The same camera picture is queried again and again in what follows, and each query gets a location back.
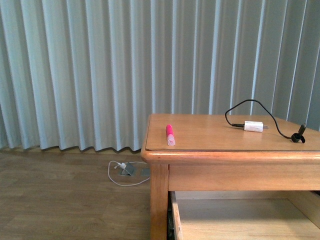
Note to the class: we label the pink highlighter marker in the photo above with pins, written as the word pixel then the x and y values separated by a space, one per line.
pixel 170 135

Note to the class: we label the wooden drawer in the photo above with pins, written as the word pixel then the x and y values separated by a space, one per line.
pixel 243 215

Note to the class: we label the light wooden nightstand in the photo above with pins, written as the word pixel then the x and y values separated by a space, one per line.
pixel 210 155

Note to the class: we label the closed metal floor outlet cover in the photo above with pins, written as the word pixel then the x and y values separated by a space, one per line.
pixel 145 172

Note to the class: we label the open metal floor outlet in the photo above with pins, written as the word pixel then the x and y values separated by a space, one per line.
pixel 127 169

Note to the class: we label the pale blue pleated curtain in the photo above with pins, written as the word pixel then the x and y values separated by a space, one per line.
pixel 87 73

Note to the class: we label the white USB charger block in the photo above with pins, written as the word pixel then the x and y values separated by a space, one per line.
pixel 254 126

